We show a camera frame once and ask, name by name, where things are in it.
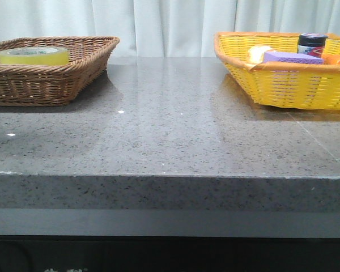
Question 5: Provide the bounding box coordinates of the yellow-green packing tape roll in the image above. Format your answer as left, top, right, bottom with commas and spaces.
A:
0, 46, 70, 66

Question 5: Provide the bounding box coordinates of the bread roll croissant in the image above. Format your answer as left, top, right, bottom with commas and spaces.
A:
246, 44, 276, 64

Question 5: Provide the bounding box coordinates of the orange carrot toy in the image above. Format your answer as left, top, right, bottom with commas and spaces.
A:
321, 53, 340, 65

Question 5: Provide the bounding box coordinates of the brown wicker basket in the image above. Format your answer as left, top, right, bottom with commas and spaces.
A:
0, 36, 120, 107

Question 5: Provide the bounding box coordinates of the purple foam block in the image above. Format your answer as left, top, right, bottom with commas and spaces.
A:
263, 51, 324, 65

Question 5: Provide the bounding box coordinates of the black lidded jar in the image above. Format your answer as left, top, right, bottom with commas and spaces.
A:
297, 33, 328, 58

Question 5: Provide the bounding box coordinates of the white curtain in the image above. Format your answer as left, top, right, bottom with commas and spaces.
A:
0, 1, 340, 57

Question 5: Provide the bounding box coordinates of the yellow woven plastic basket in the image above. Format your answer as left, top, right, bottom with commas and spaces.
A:
214, 32, 340, 110

